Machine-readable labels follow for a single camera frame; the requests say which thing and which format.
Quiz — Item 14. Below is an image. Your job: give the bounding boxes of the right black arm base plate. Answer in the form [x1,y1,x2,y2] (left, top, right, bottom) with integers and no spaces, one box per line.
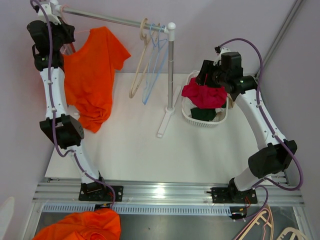
[206,187,258,204]

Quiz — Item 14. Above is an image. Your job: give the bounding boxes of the green and white t shirt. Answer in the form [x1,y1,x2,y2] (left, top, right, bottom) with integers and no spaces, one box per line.
[183,98,227,122]

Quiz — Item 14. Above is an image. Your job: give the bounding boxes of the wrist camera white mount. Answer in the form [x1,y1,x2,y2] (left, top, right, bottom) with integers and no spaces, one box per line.
[32,0,62,25]
[213,46,231,66]

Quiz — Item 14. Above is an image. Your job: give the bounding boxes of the white perforated plastic basket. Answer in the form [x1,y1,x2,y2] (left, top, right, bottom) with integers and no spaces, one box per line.
[181,70,228,127]

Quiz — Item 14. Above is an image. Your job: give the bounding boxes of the light blue wire hanger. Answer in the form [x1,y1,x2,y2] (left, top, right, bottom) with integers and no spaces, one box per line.
[142,29,160,105]
[153,25,168,85]

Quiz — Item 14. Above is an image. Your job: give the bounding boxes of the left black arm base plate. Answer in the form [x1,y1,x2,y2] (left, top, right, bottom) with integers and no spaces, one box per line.
[78,184,124,202]

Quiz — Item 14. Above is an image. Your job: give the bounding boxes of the beige hanger on floor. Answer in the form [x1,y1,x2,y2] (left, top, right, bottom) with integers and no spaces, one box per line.
[276,227,309,240]

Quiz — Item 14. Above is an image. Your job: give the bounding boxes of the beige t shirt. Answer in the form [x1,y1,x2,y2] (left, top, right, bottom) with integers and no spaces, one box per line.
[225,93,236,109]

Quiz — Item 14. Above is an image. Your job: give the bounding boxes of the beige wooden hanger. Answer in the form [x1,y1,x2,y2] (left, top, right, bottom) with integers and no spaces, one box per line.
[128,18,159,99]

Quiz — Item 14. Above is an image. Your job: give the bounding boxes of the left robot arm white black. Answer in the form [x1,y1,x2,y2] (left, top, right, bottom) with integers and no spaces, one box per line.
[26,20,108,201]

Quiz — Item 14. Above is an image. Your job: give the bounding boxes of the pink wire hanger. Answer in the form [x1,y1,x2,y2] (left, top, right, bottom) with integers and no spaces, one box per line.
[60,4,90,55]

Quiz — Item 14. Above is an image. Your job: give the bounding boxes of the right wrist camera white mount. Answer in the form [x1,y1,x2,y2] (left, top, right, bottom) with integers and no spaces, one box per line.
[213,46,231,66]

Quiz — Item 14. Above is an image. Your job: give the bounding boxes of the magenta t shirt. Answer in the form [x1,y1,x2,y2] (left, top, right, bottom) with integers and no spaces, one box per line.
[181,77,227,109]

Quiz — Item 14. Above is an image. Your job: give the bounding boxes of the slotted grey cable duct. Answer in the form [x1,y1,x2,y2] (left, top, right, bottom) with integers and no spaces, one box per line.
[42,203,245,216]

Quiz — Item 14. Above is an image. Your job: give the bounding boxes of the aluminium rail frame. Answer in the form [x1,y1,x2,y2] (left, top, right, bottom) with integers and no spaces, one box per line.
[32,179,305,207]

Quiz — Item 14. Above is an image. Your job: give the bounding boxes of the metal clothes rack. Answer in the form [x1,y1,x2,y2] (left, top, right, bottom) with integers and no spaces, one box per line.
[48,0,181,138]

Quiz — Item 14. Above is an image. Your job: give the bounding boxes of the orange cloth pile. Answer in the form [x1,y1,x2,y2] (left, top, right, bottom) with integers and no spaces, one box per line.
[34,208,121,240]

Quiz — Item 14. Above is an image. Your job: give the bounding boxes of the pink hanger on floor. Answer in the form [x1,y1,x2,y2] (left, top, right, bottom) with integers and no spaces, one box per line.
[233,204,275,240]

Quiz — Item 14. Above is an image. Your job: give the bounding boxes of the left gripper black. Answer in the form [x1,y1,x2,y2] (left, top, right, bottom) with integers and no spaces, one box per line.
[44,17,75,51]

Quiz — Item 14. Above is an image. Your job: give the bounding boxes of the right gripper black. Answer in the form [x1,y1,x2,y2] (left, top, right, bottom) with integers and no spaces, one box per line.
[194,60,228,89]

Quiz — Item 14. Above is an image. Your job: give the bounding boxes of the orange t shirt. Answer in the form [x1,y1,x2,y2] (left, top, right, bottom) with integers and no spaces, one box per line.
[63,26,131,133]

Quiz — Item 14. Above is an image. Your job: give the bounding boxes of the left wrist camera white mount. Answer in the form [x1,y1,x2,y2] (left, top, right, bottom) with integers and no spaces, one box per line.
[32,0,62,25]

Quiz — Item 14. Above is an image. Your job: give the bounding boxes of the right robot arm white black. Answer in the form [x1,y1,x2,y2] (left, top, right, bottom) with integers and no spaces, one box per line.
[195,51,298,203]

